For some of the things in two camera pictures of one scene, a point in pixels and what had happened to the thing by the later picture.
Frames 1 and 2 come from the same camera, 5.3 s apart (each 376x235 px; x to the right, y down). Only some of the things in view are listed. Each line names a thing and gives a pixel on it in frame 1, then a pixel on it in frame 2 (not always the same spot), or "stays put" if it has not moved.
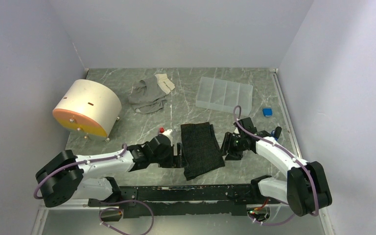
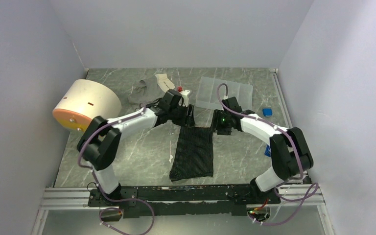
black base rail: [189, 200] stays put
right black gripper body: [238, 146] to [224, 127]
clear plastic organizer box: [224, 95] stays put
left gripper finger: [178, 157] to [190, 117]
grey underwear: [149, 94] stays put
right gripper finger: [226, 144] to [216, 120]
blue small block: [267, 112] stays put
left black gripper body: [166, 160] to [178, 115]
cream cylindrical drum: [89, 108] stays put
